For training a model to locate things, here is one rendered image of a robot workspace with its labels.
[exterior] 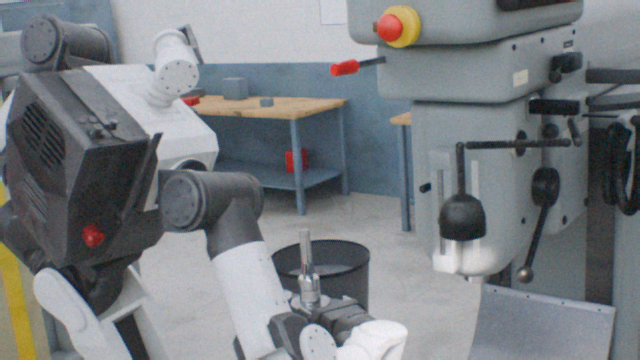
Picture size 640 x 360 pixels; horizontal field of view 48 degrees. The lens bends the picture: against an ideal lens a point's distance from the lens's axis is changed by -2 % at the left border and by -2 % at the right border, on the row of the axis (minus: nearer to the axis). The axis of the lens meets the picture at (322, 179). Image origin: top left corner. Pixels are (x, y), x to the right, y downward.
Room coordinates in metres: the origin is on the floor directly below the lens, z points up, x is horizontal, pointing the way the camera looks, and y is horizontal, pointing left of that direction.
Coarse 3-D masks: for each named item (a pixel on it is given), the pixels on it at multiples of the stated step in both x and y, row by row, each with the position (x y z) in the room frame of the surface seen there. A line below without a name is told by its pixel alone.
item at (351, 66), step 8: (384, 56) 1.23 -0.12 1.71; (336, 64) 1.12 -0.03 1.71; (344, 64) 1.13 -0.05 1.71; (352, 64) 1.14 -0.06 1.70; (360, 64) 1.17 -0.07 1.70; (368, 64) 1.19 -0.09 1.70; (376, 64) 1.21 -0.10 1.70; (336, 72) 1.12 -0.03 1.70; (344, 72) 1.13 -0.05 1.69; (352, 72) 1.15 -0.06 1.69
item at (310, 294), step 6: (318, 282) 1.54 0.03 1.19; (300, 288) 1.53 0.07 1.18; (306, 288) 1.52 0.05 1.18; (312, 288) 1.52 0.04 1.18; (318, 288) 1.53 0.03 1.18; (300, 294) 1.53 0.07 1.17; (306, 294) 1.52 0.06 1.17; (312, 294) 1.52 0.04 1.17; (318, 294) 1.53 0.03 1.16; (300, 300) 1.54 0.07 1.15; (306, 300) 1.52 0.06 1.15; (312, 300) 1.52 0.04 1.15; (318, 300) 1.53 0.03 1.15
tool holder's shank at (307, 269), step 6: (306, 228) 1.55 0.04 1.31; (300, 234) 1.54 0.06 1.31; (306, 234) 1.53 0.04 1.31; (300, 240) 1.54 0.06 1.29; (306, 240) 1.53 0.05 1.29; (300, 246) 1.54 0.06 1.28; (306, 246) 1.53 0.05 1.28; (306, 252) 1.53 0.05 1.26; (306, 258) 1.53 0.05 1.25; (306, 264) 1.53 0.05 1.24; (312, 264) 1.54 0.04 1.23; (306, 270) 1.53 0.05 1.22; (312, 270) 1.53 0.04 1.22; (306, 276) 1.53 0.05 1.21; (312, 276) 1.54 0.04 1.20
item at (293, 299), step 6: (288, 294) 1.59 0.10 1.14; (294, 294) 1.62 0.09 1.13; (288, 300) 1.57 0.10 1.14; (294, 300) 1.56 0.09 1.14; (324, 300) 1.54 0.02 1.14; (330, 300) 1.56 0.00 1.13; (336, 300) 1.57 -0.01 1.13; (342, 300) 1.56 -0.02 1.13; (294, 306) 1.52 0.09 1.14; (300, 306) 1.52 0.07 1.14; (306, 306) 1.52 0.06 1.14; (312, 306) 1.51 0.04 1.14; (318, 306) 1.51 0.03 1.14; (324, 306) 1.51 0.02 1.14; (294, 312) 1.52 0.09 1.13
